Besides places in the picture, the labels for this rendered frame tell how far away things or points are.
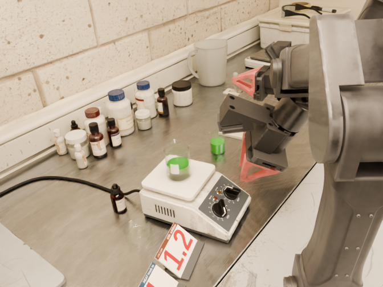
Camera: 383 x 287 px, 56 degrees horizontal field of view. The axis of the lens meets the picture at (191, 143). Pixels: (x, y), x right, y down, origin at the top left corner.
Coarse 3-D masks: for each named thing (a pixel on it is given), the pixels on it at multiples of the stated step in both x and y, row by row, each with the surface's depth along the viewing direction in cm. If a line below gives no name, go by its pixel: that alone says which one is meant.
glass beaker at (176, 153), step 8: (168, 144) 72; (176, 144) 73; (184, 144) 72; (168, 152) 68; (176, 152) 68; (184, 152) 73; (168, 160) 69; (176, 160) 69; (184, 160) 69; (168, 168) 71; (176, 168) 70; (184, 168) 70; (168, 176) 72; (176, 176) 71; (184, 176) 71
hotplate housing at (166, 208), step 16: (224, 176) 77; (144, 192) 73; (208, 192) 72; (144, 208) 75; (160, 208) 72; (176, 208) 70; (192, 208) 68; (192, 224) 70; (208, 224) 68; (224, 240) 68
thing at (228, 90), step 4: (228, 88) 101; (224, 92) 99; (228, 92) 99; (232, 92) 99; (236, 92) 98; (240, 92) 99; (228, 136) 103; (232, 136) 102; (236, 136) 101; (240, 136) 101
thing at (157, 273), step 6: (156, 270) 60; (150, 276) 59; (156, 276) 60; (162, 276) 60; (168, 276) 61; (150, 282) 59; (156, 282) 59; (162, 282) 60; (168, 282) 60; (174, 282) 61
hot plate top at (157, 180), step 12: (156, 168) 77; (192, 168) 76; (204, 168) 75; (144, 180) 73; (156, 180) 73; (168, 180) 73; (192, 180) 72; (204, 180) 72; (168, 192) 70; (180, 192) 69; (192, 192) 69
